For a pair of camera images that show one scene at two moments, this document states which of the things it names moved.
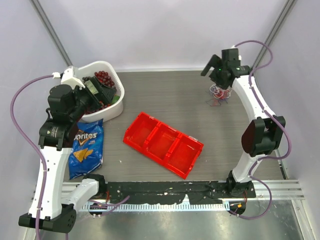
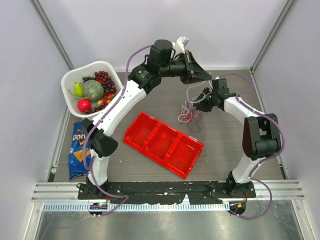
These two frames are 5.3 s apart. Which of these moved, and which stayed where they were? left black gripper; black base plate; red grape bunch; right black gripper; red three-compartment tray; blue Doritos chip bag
Moved: left black gripper; right black gripper
Stayed: black base plate; red grape bunch; red three-compartment tray; blue Doritos chip bag
